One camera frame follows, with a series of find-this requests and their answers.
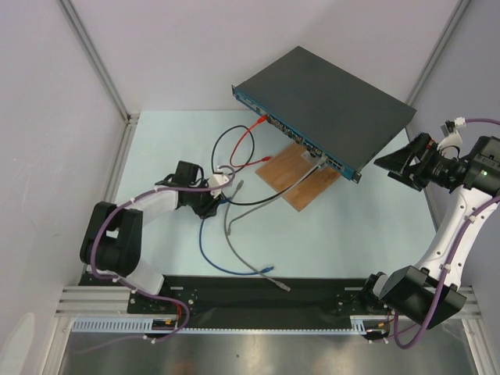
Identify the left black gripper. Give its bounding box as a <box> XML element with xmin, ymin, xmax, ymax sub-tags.
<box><xmin>188</xmin><ymin>179</ymin><xmax>223</xmax><ymax>220</ymax></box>

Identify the blue ethernet cable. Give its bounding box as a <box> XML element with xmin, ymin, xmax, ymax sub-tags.
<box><xmin>198</xmin><ymin>198</ymin><xmax>275</xmax><ymax>277</ymax></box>

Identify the black ethernet cable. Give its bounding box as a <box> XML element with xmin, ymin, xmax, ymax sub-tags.
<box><xmin>210</xmin><ymin>124</ymin><xmax>298</xmax><ymax>206</ymax></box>

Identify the short grey ethernet cable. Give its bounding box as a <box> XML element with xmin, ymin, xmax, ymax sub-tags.
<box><xmin>225</xmin><ymin>154</ymin><xmax>329</xmax><ymax>238</ymax></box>

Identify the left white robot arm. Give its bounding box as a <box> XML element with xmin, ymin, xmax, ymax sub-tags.
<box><xmin>80</xmin><ymin>161</ymin><xmax>234</xmax><ymax>313</ymax></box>

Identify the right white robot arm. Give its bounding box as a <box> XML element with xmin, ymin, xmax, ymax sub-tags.
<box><xmin>359</xmin><ymin>133</ymin><xmax>499</xmax><ymax>329</ymax></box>

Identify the wooden board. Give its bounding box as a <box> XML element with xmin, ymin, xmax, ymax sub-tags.
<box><xmin>255</xmin><ymin>143</ymin><xmax>341</xmax><ymax>212</ymax></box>

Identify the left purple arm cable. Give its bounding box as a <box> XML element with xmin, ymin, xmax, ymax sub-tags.
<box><xmin>89</xmin><ymin>166</ymin><xmax>235</xmax><ymax>345</ymax></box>

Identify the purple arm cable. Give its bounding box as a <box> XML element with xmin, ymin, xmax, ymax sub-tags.
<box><xmin>369</xmin><ymin>116</ymin><xmax>500</xmax><ymax>351</ymax></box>
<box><xmin>89</xmin><ymin>166</ymin><xmax>235</xmax><ymax>345</ymax></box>

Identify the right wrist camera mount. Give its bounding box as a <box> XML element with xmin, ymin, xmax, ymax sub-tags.
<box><xmin>437</xmin><ymin>116</ymin><xmax>466</xmax><ymax>151</ymax></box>

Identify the black blue network switch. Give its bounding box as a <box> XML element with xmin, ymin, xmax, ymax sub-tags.
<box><xmin>232</xmin><ymin>46</ymin><xmax>416</xmax><ymax>183</ymax></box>

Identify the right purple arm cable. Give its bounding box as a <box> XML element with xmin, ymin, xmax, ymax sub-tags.
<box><xmin>369</xmin><ymin>116</ymin><xmax>500</xmax><ymax>351</ymax></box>

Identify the left aluminium frame post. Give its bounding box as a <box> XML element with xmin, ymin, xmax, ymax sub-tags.
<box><xmin>57</xmin><ymin>0</ymin><xmax>138</xmax><ymax>125</ymax></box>

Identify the aluminium frame post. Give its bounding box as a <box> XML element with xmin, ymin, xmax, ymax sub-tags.
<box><xmin>405</xmin><ymin>0</ymin><xmax>472</xmax><ymax>109</ymax></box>
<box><xmin>57</xmin><ymin>0</ymin><xmax>138</xmax><ymax>125</ymax></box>

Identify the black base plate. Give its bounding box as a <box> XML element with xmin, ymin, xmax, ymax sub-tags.
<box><xmin>77</xmin><ymin>273</ymin><xmax>419</xmax><ymax>330</ymax></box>

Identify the red ethernet cable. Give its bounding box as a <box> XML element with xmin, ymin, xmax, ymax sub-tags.
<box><xmin>230</xmin><ymin>113</ymin><xmax>272</xmax><ymax>169</ymax></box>

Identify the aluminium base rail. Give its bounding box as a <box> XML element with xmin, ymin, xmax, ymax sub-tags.
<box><xmin>55</xmin><ymin>286</ymin><xmax>130</xmax><ymax>317</ymax></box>

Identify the right aluminium frame post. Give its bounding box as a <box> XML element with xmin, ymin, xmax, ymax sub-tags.
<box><xmin>405</xmin><ymin>0</ymin><xmax>472</xmax><ymax>109</ymax></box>

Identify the white slotted cable duct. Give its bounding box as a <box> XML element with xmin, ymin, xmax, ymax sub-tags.
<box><xmin>72</xmin><ymin>317</ymin><xmax>180</xmax><ymax>334</ymax></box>

